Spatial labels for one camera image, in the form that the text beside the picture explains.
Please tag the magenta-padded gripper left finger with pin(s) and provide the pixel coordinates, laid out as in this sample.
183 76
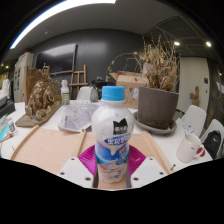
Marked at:
75 171

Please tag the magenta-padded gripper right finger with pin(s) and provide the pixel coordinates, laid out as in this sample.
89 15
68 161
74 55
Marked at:
148 171

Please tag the white blue-capped drink bottle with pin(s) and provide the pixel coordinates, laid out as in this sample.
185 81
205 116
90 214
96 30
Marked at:
112 133

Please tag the grey plant saucer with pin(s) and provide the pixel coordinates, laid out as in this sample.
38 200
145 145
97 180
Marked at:
156 130

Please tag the white mug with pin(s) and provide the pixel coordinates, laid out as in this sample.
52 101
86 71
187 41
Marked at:
187 150

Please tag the wooden stirring stick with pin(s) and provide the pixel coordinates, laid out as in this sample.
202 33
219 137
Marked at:
186 134

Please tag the stack of books and papers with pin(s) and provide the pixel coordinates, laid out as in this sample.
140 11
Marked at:
185 126

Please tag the dried plant in grey pot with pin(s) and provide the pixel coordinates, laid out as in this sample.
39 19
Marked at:
157 106

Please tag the white chair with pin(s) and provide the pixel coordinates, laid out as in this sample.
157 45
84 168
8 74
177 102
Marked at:
196 115
83 94
218 125

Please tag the green-labelled white bottle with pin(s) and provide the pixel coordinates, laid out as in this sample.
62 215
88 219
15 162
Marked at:
65 95

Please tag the clear spray bottle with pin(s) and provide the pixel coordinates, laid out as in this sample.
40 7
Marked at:
94 95

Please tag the brown carved relief sculpture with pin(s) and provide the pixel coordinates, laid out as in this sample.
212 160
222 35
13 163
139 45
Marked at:
41 98

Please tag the colourful booklets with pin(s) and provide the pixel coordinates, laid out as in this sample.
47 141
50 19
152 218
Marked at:
6 128

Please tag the wooden figure sculpture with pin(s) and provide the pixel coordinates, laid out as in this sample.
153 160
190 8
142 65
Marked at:
195 96

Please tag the cardboard box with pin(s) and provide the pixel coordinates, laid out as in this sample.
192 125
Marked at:
128 85

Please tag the wooden easel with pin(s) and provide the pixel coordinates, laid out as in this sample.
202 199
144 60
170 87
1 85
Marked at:
78 81

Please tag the black desktop device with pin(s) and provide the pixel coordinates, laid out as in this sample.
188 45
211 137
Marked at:
6 108

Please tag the white cabinet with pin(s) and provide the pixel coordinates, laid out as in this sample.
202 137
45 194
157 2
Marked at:
21 76

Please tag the round ceiling spotlight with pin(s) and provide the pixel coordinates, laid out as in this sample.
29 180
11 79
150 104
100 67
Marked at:
208 44
176 43

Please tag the long ceiling light strip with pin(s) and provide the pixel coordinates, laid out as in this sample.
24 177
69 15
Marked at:
46 15

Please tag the light wooden frame panel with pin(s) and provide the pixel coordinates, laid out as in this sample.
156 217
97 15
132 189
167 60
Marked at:
46 146

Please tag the dark wall screen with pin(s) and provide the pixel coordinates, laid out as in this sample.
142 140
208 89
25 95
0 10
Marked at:
56 58

